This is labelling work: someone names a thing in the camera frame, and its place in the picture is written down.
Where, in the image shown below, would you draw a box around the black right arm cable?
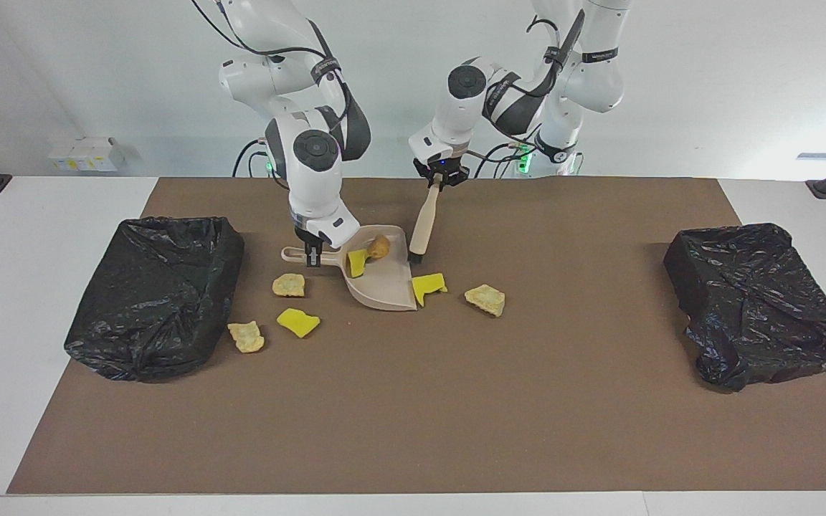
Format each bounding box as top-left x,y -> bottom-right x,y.
191,0 -> 353,144

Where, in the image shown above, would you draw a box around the black base cable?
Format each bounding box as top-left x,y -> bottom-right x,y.
232,138 -> 270,178
472,140 -> 550,180

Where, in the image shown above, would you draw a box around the tan cracker piece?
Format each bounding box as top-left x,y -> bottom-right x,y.
227,321 -> 266,354

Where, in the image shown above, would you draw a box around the yellow sponge scrap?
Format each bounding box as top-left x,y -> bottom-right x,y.
276,307 -> 321,339

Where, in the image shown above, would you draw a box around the black right base cable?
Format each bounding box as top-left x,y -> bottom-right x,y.
232,138 -> 270,178

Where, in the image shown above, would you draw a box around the black bag lined bin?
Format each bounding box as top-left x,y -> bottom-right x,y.
663,223 -> 826,393
64,216 -> 246,382

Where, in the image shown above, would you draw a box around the beige hand brush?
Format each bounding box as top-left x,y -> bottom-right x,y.
409,183 -> 442,272

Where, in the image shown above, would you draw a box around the brown table mat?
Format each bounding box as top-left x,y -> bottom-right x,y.
6,177 -> 826,495

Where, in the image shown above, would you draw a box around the black left base cable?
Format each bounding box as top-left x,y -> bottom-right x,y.
472,140 -> 550,180

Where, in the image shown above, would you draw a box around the beige plastic dustpan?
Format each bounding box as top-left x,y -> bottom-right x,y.
281,224 -> 419,312

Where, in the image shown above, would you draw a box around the white wall boxes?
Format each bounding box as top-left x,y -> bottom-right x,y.
49,138 -> 125,173

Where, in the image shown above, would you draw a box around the yellow notched sponge piece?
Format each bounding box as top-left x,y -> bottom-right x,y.
412,272 -> 448,307

